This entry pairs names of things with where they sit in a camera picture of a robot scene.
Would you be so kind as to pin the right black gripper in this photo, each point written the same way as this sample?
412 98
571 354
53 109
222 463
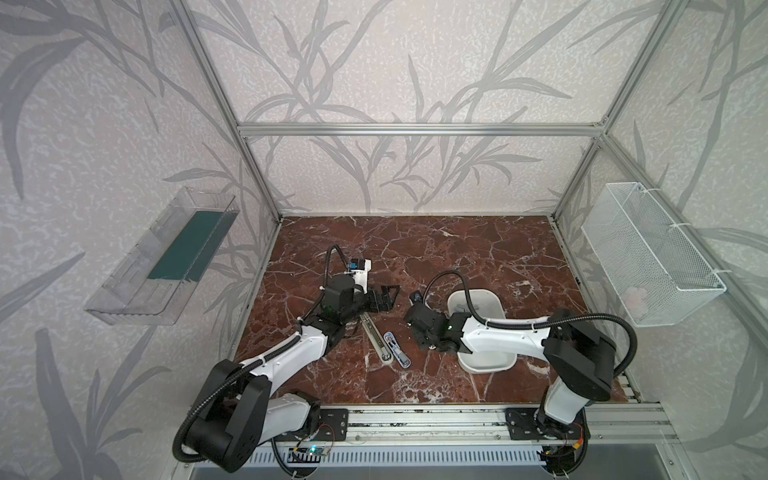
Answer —
417 315

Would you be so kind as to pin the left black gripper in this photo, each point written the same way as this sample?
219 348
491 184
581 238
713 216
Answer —
372 299

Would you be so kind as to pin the small blue stapler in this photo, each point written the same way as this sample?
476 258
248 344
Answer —
401 357

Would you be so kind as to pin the beige black long stapler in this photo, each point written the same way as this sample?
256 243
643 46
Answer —
382 350

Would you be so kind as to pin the white oval tray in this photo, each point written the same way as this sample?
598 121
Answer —
490 351

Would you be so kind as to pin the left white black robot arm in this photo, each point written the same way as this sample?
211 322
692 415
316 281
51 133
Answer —
237 408

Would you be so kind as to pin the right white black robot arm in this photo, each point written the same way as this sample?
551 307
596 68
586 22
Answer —
586 352

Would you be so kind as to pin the green circuit board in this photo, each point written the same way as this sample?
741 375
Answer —
310 454

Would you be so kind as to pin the pink object in basket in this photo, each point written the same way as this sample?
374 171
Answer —
635 297

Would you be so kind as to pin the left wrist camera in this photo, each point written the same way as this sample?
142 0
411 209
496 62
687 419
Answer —
359 270

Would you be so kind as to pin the clear plastic wall bin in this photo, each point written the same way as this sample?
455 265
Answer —
152 285

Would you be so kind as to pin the white wire mesh basket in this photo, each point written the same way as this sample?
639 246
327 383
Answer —
639 244

